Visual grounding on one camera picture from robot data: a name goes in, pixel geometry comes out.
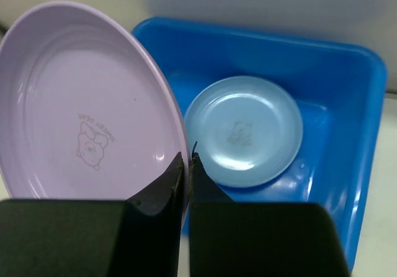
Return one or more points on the purple plate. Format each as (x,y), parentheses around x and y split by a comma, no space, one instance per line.
(86,113)

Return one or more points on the blue plastic bin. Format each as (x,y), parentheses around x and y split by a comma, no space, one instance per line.
(339,89)

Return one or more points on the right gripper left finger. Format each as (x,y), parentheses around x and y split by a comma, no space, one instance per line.
(138,236)

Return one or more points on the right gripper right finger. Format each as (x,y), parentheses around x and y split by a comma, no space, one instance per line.
(229,238)

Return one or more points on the blue plate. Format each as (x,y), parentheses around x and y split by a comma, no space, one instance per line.
(246,130)

